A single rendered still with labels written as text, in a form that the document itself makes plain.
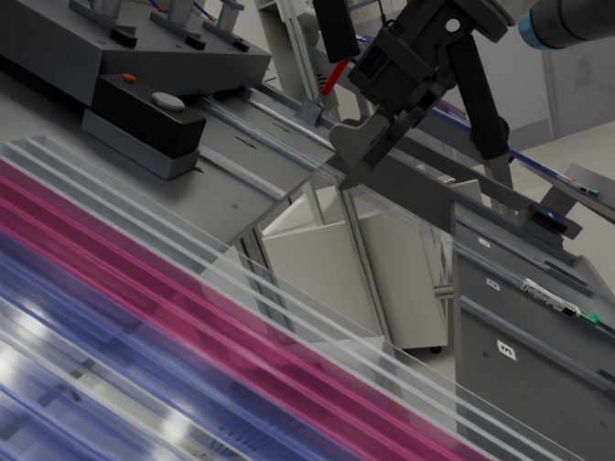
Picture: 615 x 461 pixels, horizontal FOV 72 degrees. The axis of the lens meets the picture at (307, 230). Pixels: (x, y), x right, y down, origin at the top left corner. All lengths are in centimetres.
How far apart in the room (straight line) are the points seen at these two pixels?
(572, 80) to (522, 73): 53
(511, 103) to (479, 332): 434
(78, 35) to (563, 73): 476
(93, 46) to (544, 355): 43
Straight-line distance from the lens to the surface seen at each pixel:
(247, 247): 80
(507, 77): 464
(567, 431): 35
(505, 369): 35
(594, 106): 515
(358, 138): 43
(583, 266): 69
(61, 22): 40
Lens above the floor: 105
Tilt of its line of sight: 16 degrees down
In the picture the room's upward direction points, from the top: 18 degrees counter-clockwise
